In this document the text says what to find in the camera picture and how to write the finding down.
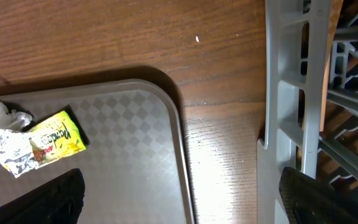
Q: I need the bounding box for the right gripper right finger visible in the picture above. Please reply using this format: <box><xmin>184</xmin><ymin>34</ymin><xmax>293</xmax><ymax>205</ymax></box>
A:
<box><xmin>279</xmin><ymin>167</ymin><xmax>358</xmax><ymax>224</ymax></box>

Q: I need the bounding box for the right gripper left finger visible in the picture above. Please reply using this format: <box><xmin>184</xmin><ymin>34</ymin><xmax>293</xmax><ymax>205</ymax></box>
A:
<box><xmin>0</xmin><ymin>168</ymin><xmax>85</xmax><ymax>224</ymax></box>

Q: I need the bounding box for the grey dishwasher rack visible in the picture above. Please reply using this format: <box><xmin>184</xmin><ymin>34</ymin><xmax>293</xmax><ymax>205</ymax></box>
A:
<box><xmin>257</xmin><ymin>0</ymin><xmax>358</xmax><ymax>223</ymax></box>

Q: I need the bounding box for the crumpled aluminium foil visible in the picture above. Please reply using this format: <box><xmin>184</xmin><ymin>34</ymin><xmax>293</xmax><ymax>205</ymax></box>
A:
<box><xmin>0</xmin><ymin>129</ymin><xmax>39</xmax><ymax>178</ymax></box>

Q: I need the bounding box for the brown serving tray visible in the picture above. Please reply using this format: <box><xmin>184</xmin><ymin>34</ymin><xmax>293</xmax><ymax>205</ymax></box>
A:
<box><xmin>0</xmin><ymin>80</ymin><xmax>195</xmax><ymax>223</ymax></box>

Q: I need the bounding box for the crumpled white tissue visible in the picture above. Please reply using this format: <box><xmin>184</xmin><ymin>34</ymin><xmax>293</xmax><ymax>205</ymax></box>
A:
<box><xmin>0</xmin><ymin>102</ymin><xmax>32</xmax><ymax>131</ymax></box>

